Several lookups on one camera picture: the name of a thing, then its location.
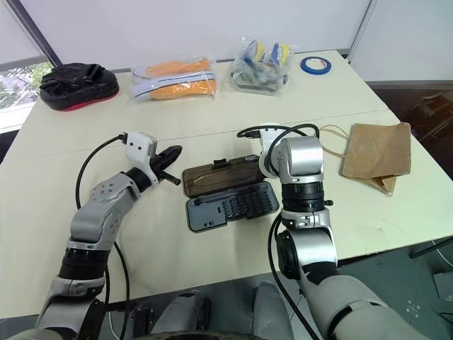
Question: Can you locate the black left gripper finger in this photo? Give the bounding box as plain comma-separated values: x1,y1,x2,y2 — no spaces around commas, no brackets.
161,169,182,186
157,144,183,166

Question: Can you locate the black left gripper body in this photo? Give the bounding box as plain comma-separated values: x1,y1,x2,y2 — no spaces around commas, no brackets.
149,154,168,179

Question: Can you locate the dark screwdriver bit case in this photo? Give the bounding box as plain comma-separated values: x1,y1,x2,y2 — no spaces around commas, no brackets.
180,158,280,234

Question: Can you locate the dark grey long item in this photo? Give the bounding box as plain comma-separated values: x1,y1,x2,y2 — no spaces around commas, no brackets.
229,154,260,166

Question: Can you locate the bag of orange insoles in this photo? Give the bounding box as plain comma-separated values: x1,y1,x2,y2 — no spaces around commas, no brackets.
129,72,217,103

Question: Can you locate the black red boxing pad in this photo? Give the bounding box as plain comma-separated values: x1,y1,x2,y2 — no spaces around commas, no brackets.
38,62,120,112

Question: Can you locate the clear bag of blue-yellow items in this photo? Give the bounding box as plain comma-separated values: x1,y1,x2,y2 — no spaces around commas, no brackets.
224,34,295,97

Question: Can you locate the grey left robot leg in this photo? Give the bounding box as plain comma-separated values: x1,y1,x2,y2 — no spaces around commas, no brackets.
151,290,211,340

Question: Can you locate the grey robot leg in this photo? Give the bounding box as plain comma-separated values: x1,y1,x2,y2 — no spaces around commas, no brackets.
251,280,295,340
151,290,211,340

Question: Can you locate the blue tape roll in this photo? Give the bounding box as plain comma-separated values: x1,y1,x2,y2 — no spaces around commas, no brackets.
299,55,335,77

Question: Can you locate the grey right robot leg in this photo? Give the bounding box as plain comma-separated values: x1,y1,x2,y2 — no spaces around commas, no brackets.
251,280,295,340

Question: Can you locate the brown paper bag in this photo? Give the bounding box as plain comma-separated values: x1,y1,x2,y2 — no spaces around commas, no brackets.
319,121,413,198

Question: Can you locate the dark furniture on floor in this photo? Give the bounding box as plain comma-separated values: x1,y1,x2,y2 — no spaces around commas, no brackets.
406,91,453,143

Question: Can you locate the black table leg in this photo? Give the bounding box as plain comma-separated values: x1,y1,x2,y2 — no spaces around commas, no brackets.
409,236,453,259

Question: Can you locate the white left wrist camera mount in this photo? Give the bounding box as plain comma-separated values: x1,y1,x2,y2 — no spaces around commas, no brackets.
125,131,159,186

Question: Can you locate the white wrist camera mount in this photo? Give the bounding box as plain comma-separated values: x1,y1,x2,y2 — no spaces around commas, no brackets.
125,131,159,186
258,122,289,157

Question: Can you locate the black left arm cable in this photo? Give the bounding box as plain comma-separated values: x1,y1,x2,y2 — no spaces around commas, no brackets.
75,132,132,340

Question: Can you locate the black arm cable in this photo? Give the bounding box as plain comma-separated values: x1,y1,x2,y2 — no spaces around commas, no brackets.
236,123,321,340
75,132,132,340

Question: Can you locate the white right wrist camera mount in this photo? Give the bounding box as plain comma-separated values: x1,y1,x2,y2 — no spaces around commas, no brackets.
258,122,289,157

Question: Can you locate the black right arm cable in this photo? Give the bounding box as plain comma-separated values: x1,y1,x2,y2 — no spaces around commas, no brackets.
236,123,321,340

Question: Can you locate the dark window frame bar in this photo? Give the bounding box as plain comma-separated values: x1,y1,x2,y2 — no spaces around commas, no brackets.
6,0,64,69

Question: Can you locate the white wall post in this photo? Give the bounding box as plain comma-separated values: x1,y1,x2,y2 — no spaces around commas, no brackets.
345,0,380,65

